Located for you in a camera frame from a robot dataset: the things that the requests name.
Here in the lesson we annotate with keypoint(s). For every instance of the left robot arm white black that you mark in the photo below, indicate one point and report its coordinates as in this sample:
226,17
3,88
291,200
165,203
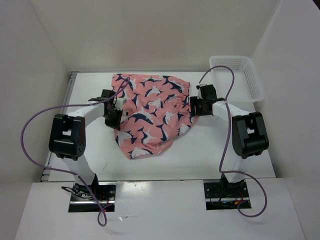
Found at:
91,111

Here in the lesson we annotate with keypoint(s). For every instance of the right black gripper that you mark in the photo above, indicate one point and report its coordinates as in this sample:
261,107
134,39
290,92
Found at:
194,102

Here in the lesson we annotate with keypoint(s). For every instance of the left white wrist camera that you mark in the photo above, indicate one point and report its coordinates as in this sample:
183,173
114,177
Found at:
118,103

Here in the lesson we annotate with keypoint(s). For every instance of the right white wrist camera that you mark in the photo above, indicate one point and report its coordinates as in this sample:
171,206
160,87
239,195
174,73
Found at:
201,91

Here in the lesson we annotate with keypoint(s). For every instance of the pink shark print shorts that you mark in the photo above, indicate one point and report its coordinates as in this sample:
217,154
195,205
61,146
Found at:
156,111

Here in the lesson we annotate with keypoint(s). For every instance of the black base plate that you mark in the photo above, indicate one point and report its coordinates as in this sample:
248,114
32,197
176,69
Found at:
105,194
214,191

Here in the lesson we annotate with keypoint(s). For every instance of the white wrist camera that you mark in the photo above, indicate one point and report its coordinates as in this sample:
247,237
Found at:
118,103
201,91

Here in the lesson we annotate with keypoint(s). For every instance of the white plastic basket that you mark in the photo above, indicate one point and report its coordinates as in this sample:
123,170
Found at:
237,76

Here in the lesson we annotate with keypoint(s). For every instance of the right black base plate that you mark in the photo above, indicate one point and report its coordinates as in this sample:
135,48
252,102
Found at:
214,191

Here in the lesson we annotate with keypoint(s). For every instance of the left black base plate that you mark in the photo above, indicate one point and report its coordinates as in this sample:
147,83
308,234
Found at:
105,194

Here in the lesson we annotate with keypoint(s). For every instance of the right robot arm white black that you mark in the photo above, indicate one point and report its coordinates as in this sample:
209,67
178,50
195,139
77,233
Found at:
246,132

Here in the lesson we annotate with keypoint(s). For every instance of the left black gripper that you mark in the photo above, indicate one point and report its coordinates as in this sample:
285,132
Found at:
116,123

